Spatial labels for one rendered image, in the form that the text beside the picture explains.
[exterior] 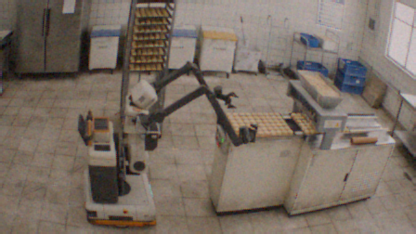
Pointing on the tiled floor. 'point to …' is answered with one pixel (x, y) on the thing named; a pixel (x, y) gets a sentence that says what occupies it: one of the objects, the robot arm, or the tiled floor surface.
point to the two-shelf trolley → (305, 56)
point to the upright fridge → (50, 36)
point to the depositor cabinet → (336, 174)
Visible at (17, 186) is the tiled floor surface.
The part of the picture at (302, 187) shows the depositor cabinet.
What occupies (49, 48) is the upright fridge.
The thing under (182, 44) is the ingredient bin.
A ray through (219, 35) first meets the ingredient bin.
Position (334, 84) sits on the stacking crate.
